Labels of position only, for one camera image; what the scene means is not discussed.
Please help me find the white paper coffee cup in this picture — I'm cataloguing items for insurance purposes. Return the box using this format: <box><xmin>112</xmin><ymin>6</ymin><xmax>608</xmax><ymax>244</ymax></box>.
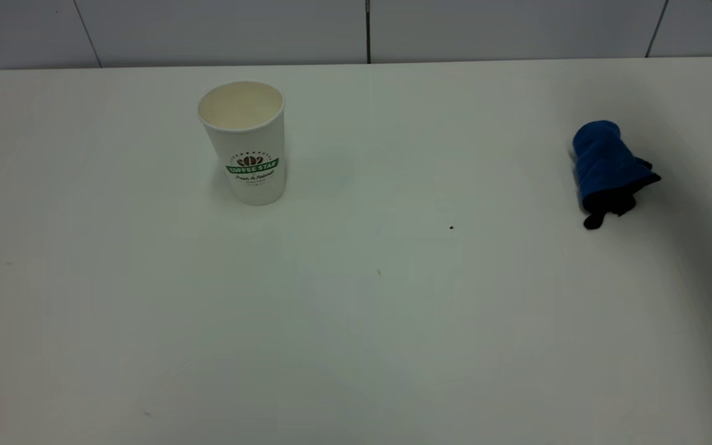
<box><xmin>197</xmin><ymin>80</ymin><xmax>286</xmax><ymax>207</ymax></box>

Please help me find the blue microfiber cloth black trim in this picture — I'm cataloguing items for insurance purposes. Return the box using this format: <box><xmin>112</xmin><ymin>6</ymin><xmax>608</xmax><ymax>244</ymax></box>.
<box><xmin>571</xmin><ymin>120</ymin><xmax>663</xmax><ymax>231</ymax></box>

